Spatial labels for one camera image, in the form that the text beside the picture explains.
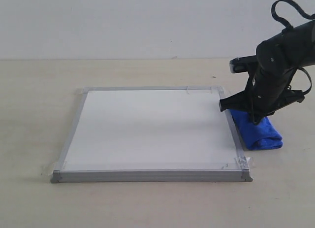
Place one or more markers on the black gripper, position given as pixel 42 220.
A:
pixel 264 94

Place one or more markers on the blue microfiber cloth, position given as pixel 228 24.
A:
pixel 257 137

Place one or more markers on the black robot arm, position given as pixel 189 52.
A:
pixel 271 71

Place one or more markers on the clear tape front right corner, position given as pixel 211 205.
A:
pixel 240 163

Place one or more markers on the clear tape back left corner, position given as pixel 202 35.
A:
pixel 80 91

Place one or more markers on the clear tape front left corner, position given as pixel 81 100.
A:
pixel 52 169

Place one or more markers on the black wrist camera with heatsink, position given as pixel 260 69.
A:
pixel 243 64

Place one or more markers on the white whiteboard with aluminium frame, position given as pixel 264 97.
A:
pixel 148 134

